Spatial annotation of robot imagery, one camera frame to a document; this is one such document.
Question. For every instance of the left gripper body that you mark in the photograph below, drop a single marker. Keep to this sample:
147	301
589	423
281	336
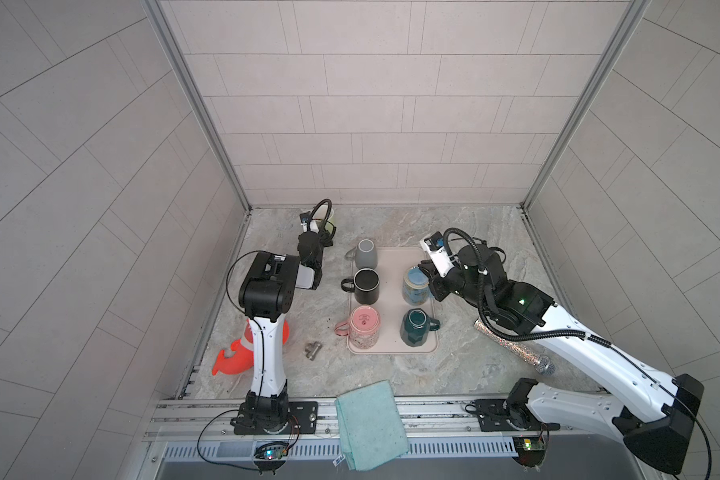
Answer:
317	243

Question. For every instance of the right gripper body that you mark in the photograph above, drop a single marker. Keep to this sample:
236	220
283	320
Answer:
456	284

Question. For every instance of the grey mug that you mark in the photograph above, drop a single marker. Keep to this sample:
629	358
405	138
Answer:
364	254

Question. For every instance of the light green mug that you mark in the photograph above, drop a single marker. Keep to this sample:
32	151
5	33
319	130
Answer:
324	217

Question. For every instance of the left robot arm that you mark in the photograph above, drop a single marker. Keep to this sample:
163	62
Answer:
265	296

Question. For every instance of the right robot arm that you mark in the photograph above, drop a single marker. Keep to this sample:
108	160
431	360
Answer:
650	412

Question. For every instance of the blue butterfly mug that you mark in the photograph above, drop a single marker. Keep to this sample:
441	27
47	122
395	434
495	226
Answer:
415	287

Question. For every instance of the black mug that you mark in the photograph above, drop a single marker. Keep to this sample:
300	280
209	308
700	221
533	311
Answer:
364	286

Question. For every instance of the dark green mug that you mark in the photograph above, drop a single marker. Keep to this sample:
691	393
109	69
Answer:
416	326

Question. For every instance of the pink mug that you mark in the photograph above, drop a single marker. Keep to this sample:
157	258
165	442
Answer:
361	327

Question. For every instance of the beige tray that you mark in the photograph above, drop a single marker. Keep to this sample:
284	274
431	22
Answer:
393	264

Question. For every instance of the metal pipe fitting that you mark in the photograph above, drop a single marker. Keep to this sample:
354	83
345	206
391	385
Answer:
312	349

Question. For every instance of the glitter tube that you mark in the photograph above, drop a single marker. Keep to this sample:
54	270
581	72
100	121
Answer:
541	363

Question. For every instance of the red shark toy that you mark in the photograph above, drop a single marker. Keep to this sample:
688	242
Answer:
240	357

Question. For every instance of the right circuit board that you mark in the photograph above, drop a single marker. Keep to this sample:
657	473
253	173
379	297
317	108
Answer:
531	452

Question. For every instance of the circuit board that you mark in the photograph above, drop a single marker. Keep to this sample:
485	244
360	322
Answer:
272	451
531	452

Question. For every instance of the teal cloth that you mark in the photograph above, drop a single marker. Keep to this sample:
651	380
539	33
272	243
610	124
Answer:
371	431

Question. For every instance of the left circuit board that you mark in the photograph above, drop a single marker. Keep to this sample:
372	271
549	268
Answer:
272	451

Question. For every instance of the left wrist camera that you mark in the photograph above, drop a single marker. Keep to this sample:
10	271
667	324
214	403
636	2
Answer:
308	223

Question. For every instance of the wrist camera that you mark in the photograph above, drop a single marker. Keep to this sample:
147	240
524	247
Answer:
439	254
308	223

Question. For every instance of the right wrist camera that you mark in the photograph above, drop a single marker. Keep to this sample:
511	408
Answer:
439	254

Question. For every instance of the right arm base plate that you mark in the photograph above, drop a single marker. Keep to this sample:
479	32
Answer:
498	415

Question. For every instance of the aluminium rail frame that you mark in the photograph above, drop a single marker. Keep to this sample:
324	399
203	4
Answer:
437	427

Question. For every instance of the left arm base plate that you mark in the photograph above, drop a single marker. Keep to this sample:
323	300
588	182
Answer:
300	416

